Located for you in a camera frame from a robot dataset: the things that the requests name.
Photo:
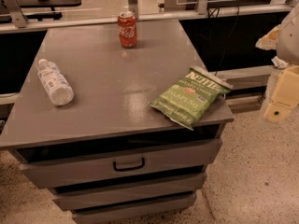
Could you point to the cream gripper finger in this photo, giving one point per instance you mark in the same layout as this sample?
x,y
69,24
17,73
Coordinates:
x,y
285,96

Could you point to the red coke can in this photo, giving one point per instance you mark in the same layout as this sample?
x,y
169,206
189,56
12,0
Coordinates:
x,y
127,29

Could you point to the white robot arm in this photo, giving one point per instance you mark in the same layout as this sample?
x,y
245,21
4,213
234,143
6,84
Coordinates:
x,y
288,38

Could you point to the white packet on ledge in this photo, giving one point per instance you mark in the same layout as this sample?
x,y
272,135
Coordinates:
x,y
278,63

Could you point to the green jalapeno chip bag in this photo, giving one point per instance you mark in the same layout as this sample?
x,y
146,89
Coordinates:
x,y
187,100

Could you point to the grey drawer cabinet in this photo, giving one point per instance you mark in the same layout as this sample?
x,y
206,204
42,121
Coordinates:
x,y
70,150

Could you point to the clear plastic water bottle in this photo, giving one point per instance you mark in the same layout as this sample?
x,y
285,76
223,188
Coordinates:
x,y
54,83

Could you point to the dark background table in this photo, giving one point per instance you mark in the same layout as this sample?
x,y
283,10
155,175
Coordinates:
x,y
51,5

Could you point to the black drawer handle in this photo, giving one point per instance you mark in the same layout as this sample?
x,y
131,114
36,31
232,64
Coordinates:
x,y
128,166

